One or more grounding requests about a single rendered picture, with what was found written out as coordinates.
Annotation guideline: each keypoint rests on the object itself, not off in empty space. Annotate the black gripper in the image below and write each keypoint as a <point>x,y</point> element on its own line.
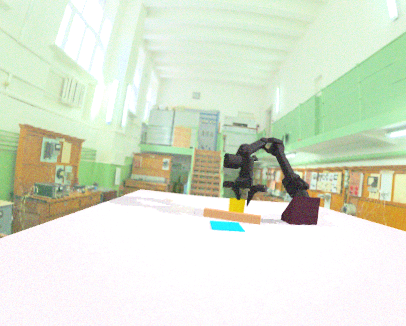
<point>253,189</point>

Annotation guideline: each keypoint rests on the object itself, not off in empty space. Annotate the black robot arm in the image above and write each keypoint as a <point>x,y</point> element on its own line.
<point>292,182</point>

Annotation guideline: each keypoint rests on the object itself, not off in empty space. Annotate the tan flat bar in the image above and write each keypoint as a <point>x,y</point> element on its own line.
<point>239,217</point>

